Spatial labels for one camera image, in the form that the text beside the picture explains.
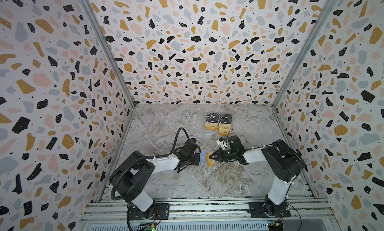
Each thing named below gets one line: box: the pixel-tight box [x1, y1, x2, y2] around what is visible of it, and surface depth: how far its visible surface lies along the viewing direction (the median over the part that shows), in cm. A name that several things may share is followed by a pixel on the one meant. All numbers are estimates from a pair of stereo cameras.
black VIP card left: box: [206, 112, 219, 123], surface depth 105 cm
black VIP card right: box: [219, 114, 233, 125], surface depth 105 cm
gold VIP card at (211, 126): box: [205, 122, 218, 131], surface depth 105 cm
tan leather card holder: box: [199, 149, 220, 167], surface depth 93 cm
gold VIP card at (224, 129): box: [218, 123, 232, 136], surface depth 105 cm
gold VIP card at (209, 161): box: [206, 151, 216, 167], surface depth 92 cm
